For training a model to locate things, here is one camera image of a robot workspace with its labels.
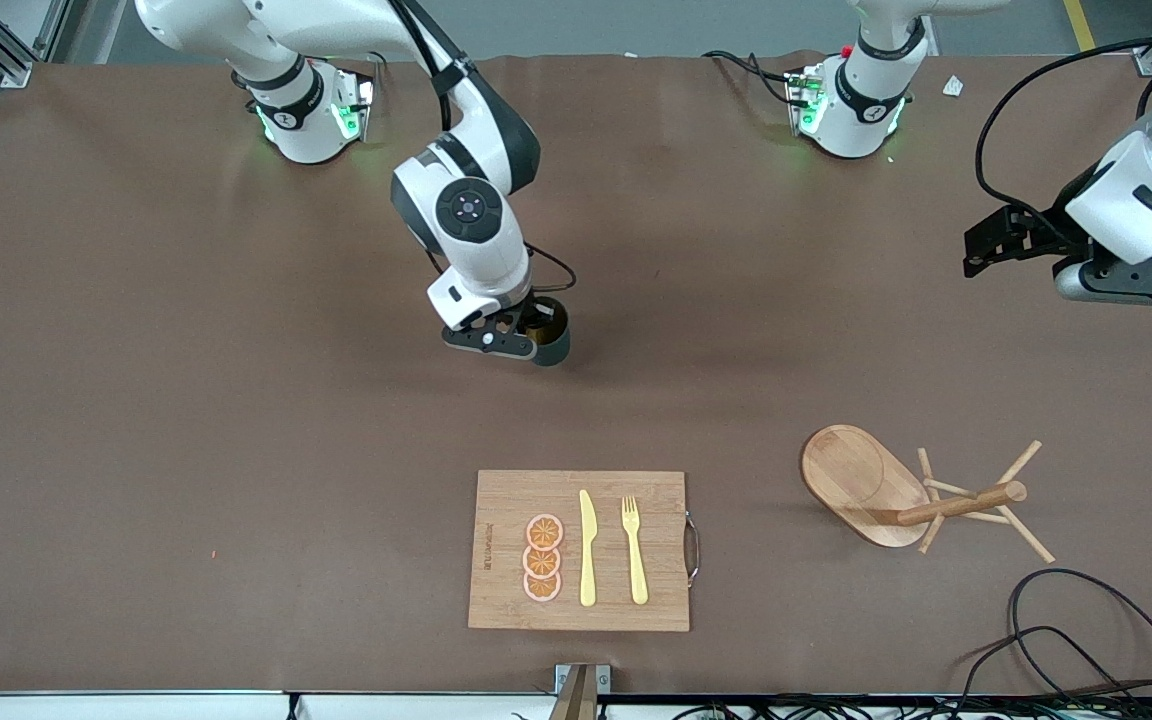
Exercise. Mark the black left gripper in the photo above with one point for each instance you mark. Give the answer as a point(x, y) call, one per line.
point(1054, 232)

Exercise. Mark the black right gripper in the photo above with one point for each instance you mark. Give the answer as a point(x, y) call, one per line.
point(533, 312)

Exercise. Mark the teal cup yellow inside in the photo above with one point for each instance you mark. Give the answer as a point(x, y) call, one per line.
point(554, 350)

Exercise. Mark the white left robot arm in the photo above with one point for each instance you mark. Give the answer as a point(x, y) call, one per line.
point(1136, 190)

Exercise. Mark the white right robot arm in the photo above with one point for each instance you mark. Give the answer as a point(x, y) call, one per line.
point(466, 210)

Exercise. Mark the wooden cup rack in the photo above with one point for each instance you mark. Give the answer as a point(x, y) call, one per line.
point(861, 480)

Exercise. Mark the white paper scrap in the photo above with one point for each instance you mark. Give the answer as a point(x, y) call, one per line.
point(953, 86)

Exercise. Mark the toy orange slice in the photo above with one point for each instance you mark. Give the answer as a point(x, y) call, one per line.
point(542, 588)
point(542, 562)
point(544, 532)

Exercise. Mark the yellow plastic knife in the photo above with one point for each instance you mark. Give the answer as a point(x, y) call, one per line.
point(588, 560)

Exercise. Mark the yellow plastic fork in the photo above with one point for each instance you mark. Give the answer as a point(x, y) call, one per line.
point(636, 570)

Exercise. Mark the bamboo cutting board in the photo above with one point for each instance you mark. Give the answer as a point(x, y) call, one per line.
point(506, 600)

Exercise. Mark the brown table cover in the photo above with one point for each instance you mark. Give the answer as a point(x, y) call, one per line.
point(236, 450)

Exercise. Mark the aluminium extrusion beam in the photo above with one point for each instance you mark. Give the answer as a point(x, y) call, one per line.
point(576, 700)

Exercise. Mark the aluminium frame post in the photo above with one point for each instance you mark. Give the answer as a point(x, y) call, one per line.
point(16, 72)
point(1148, 60)

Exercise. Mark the grey metal bracket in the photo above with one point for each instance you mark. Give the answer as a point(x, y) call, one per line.
point(604, 680)

